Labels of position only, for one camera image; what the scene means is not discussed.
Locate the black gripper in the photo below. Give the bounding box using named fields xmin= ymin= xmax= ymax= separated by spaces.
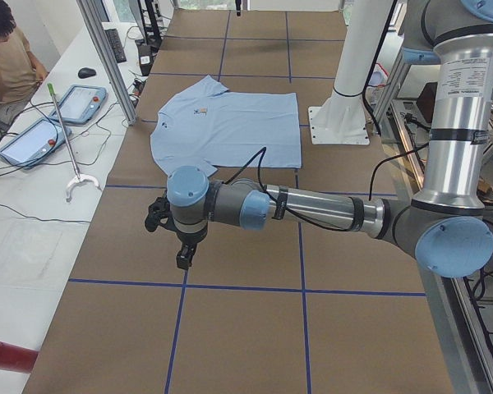
xmin=176 ymin=229 xmax=208 ymax=269

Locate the light blue t-shirt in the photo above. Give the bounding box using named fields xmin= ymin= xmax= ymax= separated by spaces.
xmin=150 ymin=76 xmax=302 ymax=176

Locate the metal reacher grabber stick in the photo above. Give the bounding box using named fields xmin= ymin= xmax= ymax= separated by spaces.
xmin=48 ymin=83 xmax=101 ymax=203

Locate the upper blue teach pendant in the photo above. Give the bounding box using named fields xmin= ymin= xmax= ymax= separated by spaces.
xmin=58 ymin=85 xmax=107 ymax=126

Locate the blue teach pendant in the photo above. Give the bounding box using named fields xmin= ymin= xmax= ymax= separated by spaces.
xmin=58 ymin=85 xmax=107 ymax=126
xmin=0 ymin=119 xmax=71 ymax=167

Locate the lower blue teach pendant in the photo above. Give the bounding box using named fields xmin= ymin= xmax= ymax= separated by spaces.
xmin=0 ymin=119 xmax=71 ymax=167

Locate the black power adapter with label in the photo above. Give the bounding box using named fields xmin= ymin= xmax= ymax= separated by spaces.
xmin=136 ymin=42 xmax=153 ymax=76

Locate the red cylinder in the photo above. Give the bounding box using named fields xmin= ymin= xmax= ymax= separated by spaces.
xmin=0 ymin=341 xmax=39 ymax=373

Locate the black computer mouse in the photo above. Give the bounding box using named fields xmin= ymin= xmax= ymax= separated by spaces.
xmin=77 ymin=67 xmax=97 ymax=79

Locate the black keyboard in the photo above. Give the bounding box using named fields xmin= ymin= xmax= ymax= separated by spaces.
xmin=104 ymin=28 xmax=127 ymax=63

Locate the seated person in beige shirt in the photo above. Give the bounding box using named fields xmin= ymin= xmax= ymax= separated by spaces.
xmin=0 ymin=0 xmax=48 ymax=128

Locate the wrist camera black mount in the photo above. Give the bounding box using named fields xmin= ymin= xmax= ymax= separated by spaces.
xmin=145 ymin=196 xmax=175 ymax=232

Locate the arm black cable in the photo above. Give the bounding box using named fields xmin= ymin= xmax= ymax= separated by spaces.
xmin=224 ymin=145 xmax=431 ymax=231

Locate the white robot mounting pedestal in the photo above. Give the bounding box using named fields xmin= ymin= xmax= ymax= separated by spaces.
xmin=308 ymin=0 xmax=395 ymax=145

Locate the aluminium frame post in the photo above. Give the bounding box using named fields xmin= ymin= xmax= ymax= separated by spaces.
xmin=76 ymin=0 xmax=136 ymax=126

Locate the brown box on frame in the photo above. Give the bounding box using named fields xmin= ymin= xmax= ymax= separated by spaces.
xmin=416 ymin=82 xmax=438 ymax=123

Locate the aluminium frame rail structure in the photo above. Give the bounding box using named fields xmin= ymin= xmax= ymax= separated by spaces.
xmin=374 ymin=53 xmax=493 ymax=393

